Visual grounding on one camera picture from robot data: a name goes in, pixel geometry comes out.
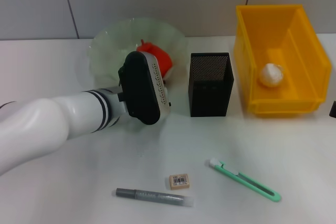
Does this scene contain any green utility knife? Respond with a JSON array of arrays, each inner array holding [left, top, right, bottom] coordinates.
[[205, 157, 282, 204]]

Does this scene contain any pale green glass fruit bowl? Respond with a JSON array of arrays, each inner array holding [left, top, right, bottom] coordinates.
[[87, 18, 187, 130]]

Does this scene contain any black mesh pen holder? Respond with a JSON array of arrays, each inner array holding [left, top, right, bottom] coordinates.
[[188, 52, 235, 118]]

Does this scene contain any red-orange orange fruit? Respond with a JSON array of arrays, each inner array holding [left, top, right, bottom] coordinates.
[[135, 39, 174, 78]]

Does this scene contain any beige eraser with barcode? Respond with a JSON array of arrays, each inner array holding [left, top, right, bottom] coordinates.
[[169, 173, 190, 190]]

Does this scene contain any yellow plastic bin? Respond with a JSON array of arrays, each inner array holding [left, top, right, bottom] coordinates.
[[234, 4, 332, 119]]

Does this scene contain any white paper ball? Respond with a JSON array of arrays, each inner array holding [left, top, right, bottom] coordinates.
[[259, 62, 286, 88]]

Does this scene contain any grey marker pen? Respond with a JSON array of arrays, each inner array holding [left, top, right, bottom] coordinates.
[[115, 187, 195, 208]]

